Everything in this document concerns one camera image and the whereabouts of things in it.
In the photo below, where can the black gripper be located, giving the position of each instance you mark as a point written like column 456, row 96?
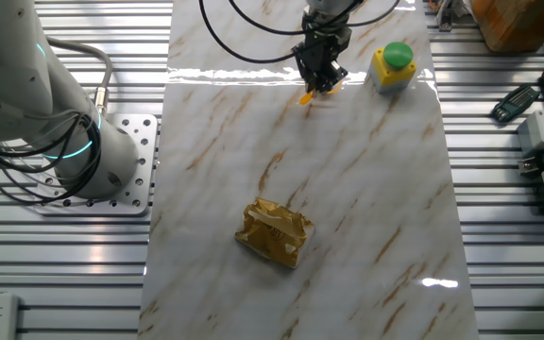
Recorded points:
column 323, row 47

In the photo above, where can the wooden box top right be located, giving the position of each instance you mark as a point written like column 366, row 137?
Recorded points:
column 522, row 23

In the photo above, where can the green bit set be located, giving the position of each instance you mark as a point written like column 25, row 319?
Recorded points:
column 515, row 103

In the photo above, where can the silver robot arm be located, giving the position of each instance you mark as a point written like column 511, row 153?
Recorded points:
column 7, row 71

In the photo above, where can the grey metal box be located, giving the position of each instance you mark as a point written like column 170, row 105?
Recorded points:
column 536, row 132

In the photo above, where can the marble pattern mat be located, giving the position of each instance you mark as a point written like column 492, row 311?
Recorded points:
column 253, row 212

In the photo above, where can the green button yellow box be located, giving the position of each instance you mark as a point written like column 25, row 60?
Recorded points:
column 397, row 54

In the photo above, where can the gold foil packet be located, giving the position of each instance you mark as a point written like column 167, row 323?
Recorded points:
column 274, row 233

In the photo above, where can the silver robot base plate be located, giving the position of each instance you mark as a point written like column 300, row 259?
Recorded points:
column 144, row 141

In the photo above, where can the small silver metal device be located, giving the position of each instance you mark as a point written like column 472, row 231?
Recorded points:
column 530, row 166

